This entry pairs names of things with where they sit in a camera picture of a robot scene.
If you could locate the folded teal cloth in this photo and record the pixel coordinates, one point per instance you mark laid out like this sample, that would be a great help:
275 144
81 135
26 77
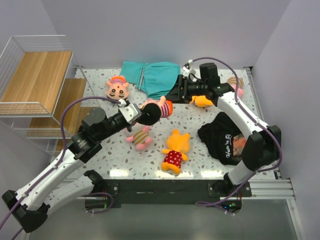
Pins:
155 79

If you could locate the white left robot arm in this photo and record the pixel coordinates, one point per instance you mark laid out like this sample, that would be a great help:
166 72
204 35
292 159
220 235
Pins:
32 204

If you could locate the orange bear polka dress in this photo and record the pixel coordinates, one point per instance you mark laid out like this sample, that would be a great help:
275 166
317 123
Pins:
176 152
201 101

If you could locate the white wire wooden shelf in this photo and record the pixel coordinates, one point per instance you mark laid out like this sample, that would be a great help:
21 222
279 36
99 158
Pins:
44 92

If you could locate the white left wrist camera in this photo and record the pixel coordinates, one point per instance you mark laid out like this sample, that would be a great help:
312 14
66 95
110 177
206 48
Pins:
124 104

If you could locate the black printed garment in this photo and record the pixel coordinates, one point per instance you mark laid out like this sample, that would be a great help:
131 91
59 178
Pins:
223 139

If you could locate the orange bear polka dress back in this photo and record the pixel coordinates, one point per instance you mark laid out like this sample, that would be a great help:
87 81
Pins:
201 101

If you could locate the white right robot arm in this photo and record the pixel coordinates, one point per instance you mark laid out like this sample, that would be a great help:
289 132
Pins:
263 142

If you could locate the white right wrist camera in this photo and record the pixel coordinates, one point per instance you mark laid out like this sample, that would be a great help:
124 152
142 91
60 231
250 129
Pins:
188 71

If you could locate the orange bear polka dress front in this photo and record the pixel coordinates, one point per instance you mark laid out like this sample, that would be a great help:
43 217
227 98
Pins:
176 152

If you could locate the face-up doll orange hat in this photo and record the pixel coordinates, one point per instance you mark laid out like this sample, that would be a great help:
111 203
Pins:
117 88

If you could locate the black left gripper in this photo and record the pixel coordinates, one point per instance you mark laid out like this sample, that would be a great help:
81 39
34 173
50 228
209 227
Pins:
129 125

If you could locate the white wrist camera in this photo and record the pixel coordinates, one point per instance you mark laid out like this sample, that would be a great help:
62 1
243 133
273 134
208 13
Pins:
124 104
188 71

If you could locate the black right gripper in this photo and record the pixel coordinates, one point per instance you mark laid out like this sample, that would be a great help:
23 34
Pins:
178 95

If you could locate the pink pig striped shirt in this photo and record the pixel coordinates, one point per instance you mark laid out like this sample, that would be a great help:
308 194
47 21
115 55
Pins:
139 136

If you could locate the black-haired doll orange pants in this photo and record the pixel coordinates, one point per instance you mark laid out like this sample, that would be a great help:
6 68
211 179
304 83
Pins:
153 110

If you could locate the pink pig toy far right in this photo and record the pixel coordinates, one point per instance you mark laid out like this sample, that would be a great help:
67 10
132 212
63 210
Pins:
233 82

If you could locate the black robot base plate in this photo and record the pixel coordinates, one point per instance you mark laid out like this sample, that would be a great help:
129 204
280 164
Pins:
155 191

